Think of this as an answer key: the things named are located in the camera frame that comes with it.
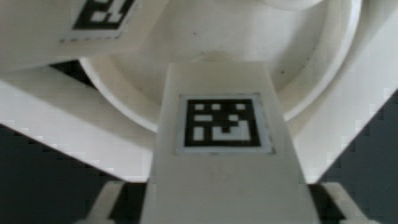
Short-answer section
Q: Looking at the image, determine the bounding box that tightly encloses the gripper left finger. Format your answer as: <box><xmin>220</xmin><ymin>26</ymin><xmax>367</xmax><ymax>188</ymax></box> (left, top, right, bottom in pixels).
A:
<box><xmin>73</xmin><ymin>181</ymin><xmax>145</xmax><ymax>224</ymax></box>

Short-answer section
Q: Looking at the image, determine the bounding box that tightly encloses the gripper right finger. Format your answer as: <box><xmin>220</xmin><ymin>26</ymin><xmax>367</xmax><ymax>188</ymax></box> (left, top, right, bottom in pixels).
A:
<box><xmin>309</xmin><ymin>182</ymin><xmax>380</xmax><ymax>224</ymax></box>

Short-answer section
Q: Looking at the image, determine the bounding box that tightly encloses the white stool leg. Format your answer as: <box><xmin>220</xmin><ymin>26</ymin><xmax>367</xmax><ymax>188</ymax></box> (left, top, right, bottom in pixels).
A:
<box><xmin>140</xmin><ymin>62</ymin><xmax>320</xmax><ymax>224</ymax></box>
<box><xmin>0</xmin><ymin>0</ymin><xmax>168</xmax><ymax>72</ymax></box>

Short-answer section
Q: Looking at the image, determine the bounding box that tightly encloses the white L-shaped barrier wall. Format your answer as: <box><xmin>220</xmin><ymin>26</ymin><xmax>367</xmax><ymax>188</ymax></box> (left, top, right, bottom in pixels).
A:
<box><xmin>0</xmin><ymin>0</ymin><xmax>398</xmax><ymax>182</ymax></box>

